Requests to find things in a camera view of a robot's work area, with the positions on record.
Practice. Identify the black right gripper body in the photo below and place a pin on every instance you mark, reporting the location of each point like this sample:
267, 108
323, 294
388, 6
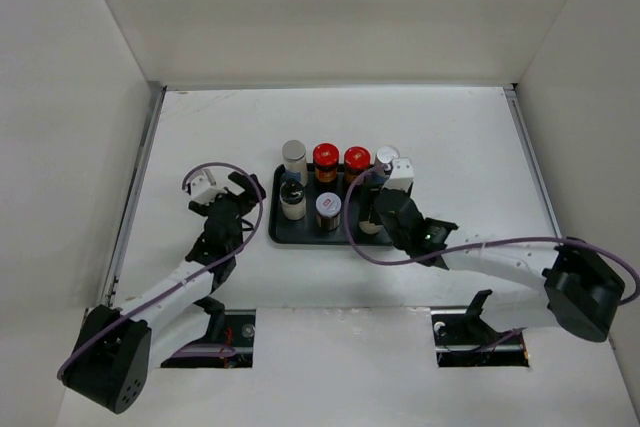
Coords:
399, 241

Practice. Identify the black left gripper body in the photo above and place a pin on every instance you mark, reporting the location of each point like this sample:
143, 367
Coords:
244, 209

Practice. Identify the white lid blue label shaker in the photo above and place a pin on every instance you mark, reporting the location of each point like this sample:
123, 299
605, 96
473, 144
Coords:
384, 158

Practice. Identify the grey lid salt grinder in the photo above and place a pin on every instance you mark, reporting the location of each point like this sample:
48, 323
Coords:
370, 226

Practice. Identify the red lid sauce jar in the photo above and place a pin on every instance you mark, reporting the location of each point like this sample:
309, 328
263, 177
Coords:
357, 159
326, 158

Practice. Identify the black knob grinder bottle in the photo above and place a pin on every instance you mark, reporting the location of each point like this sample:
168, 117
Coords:
293, 199

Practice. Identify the silver lid blue label shaker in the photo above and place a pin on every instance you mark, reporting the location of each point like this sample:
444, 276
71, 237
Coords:
294, 161

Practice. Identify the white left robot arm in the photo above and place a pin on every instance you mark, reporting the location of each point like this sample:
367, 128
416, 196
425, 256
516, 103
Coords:
117, 347

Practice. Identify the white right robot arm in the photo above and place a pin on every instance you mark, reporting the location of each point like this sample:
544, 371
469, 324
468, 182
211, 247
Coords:
565, 283

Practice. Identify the black plastic tray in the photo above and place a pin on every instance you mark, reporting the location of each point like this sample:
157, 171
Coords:
306, 230

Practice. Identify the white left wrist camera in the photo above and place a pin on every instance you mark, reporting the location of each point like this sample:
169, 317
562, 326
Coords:
201, 187

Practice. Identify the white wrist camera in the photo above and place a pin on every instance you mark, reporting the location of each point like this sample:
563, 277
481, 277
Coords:
401, 176
201, 187

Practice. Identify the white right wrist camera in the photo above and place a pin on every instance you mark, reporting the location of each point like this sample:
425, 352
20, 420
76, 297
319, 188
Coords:
401, 176

